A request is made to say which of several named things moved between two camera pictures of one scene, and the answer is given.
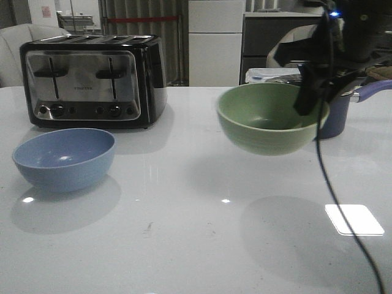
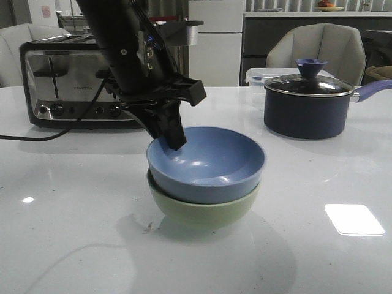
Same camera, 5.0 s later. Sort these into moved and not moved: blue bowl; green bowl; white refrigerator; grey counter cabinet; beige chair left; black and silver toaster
Moved: blue bowl; green bowl
Not moved: grey counter cabinet; white refrigerator; beige chair left; black and silver toaster
